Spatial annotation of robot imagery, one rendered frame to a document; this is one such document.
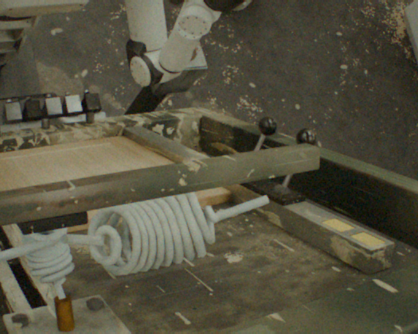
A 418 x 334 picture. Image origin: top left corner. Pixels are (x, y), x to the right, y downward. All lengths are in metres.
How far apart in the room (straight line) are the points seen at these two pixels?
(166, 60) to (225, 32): 1.76
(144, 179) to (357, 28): 3.33
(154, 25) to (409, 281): 0.98
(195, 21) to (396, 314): 0.82
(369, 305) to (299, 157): 0.17
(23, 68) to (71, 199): 2.10
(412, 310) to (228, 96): 2.44
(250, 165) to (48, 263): 0.19
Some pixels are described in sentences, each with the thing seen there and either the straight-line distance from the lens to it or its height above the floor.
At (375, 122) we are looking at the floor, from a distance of 3.44.
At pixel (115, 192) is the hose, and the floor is 1.95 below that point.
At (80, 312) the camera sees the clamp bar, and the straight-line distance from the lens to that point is 0.57.
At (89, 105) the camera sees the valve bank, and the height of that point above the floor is 0.76.
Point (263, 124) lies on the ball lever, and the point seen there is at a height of 1.44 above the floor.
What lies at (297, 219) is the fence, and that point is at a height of 1.54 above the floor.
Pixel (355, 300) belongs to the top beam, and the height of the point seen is 1.88.
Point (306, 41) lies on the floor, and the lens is 3.40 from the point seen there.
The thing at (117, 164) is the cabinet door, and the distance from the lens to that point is 1.38.
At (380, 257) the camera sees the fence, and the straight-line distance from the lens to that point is 0.89.
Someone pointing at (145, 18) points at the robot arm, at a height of 1.23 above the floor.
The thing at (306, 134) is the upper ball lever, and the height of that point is 1.55.
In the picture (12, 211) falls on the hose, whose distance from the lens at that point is 0.41.
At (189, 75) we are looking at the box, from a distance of 1.82.
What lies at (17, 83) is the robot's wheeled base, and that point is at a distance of 2.47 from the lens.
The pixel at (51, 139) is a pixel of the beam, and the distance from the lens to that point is 1.59.
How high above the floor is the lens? 2.35
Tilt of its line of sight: 59 degrees down
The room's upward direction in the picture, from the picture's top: 52 degrees clockwise
